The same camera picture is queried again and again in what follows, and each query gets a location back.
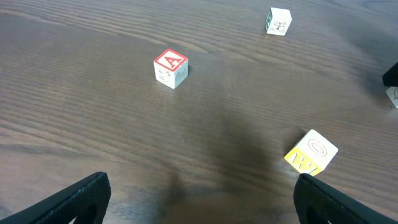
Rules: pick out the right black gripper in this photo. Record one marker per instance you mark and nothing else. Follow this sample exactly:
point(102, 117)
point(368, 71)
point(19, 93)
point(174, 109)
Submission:
point(390, 78)

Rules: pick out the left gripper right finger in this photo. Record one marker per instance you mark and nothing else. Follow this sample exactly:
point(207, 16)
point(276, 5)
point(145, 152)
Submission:
point(318, 203)

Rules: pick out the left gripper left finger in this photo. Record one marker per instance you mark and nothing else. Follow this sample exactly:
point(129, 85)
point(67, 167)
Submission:
point(85, 201)

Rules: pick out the blue number 2 block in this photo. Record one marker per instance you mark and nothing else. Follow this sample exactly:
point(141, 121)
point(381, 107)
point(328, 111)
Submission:
point(392, 93)

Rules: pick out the red letter A block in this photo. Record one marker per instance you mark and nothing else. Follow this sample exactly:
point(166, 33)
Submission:
point(171, 68)

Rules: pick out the yellow W O block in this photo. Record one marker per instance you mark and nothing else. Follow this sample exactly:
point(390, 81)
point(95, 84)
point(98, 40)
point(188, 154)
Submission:
point(311, 154)

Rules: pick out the white block upper left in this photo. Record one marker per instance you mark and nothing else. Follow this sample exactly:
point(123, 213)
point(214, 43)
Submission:
point(278, 21)

